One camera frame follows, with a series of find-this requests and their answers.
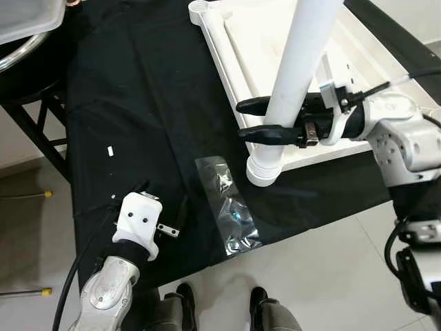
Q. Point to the silver robot left leg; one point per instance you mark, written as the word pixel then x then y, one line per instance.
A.
pixel 165 314

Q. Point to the white plastic table leg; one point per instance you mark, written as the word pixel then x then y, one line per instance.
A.
pixel 227 48
pixel 303 62

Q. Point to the black metal stand frame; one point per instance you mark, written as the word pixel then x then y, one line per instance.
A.
pixel 34 131

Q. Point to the black robot right foot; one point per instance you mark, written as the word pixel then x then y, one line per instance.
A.
pixel 256 303

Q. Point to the black table cloth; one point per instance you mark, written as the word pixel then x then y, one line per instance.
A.
pixel 151 103

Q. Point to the silver robot right leg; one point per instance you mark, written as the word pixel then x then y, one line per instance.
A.
pixel 279 317

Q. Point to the metal rod yellow tip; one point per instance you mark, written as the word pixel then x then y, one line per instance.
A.
pixel 27 196
pixel 27 293

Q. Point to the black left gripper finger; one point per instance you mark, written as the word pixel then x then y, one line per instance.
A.
pixel 182 210
pixel 142 188

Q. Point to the black round bowl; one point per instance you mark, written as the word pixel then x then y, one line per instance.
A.
pixel 17 55

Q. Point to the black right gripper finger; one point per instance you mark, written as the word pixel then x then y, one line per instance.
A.
pixel 265 133
pixel 251 105

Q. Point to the silver robot leg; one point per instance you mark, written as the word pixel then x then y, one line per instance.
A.
pixel 279 317
pixel 165 314

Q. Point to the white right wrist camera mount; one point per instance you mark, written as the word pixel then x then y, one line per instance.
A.
pixel 329 96

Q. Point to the small white paper scrap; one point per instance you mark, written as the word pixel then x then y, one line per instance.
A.
pixel 110 150

